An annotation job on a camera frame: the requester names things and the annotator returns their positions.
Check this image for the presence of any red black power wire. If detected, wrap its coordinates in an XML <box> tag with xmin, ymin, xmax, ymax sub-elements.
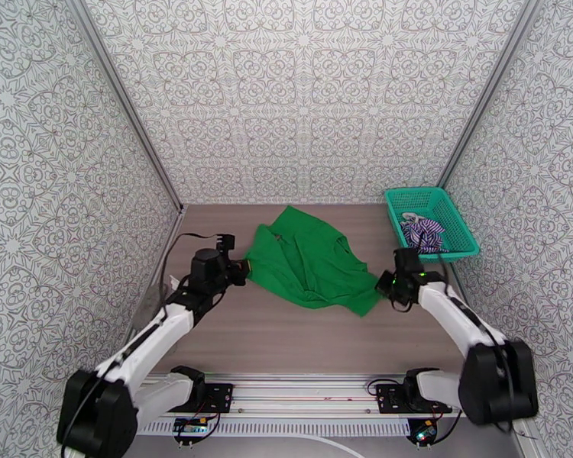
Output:
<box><xmin>198</xmin><ymin>405</ymin><xmax>222</xmax><ymax>439</ymax></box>
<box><xmin>432</xmin><ymin>408</ymin><xmax>465</xmax><ymax>436</ymax></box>

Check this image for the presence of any green plastic mesh basket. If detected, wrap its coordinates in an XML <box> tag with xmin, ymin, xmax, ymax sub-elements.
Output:
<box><xmin>384</xmin><ymin>186</ymin><xmax>481</xmax><ymax>263</ymax></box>

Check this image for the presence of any aluminium mounting rail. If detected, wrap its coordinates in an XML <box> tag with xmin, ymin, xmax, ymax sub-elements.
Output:
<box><xmin>138</xmin><ymin>373</ymin><xmax>465</xmax><ymax>420</ymax></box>

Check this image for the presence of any aluminium corner post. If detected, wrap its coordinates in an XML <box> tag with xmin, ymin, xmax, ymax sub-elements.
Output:
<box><xmin>436</xmin><ymin>0</ymin><xmax>543</xmax><ymax>188</ymax></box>
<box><xmin>62</xmin><ymin>0</ymin><xmax>187</xmax><ymax>219</ymax></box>

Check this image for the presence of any blue white striped tank top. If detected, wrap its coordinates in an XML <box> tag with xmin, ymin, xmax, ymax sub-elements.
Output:
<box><xmin>399</xmin><ymin>211</ymin><xmax>450</xmax><ymax>255</ymax></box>

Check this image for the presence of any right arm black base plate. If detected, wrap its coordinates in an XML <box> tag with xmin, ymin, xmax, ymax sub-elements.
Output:
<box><xmin>376</xmin><ymin>384</ymin><xmax>455</xmax><ymax>416</ymax></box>

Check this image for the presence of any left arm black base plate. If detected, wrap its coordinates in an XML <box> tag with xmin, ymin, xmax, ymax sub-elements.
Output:
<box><xmin>201</xmin><ymin>382</ymin><xmax>235</xmax><ymax>414</ymax></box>

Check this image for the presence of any green shirt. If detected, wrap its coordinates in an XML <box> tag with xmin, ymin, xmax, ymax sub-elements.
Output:
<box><xmin>244</xmin><ymin>205</ymin><xmax>388</xmax><ymax>319</ymax></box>

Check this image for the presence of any white slotted cable duct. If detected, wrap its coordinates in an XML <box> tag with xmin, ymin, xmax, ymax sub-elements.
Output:
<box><xmin>135</xmin><ymin>419</ymin><xmax>412</xmax><ymax>436</ymax></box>

